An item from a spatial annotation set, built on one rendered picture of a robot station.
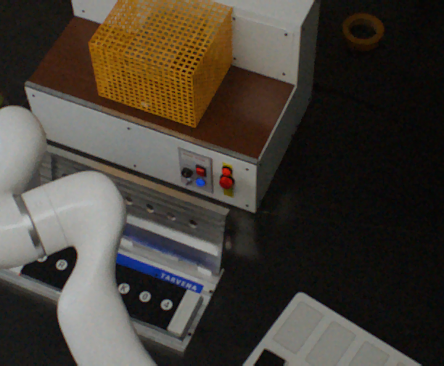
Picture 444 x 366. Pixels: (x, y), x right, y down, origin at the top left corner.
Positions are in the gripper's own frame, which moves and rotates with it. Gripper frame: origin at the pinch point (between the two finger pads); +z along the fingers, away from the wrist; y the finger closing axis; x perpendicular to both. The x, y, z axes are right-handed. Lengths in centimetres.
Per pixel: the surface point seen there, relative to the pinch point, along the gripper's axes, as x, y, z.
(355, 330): 11, 70, 1
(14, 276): -5.6, -0.2, 3.7
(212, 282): 9.3, 39.0, 0.5
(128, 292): -0.2, 24.1, 1.5
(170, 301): 1.4, 33.0, 1.1
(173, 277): 7.2, 31.0, 1.1
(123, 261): 6.7, 19.5, 1.2
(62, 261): 0.9, 7.8, 1.3
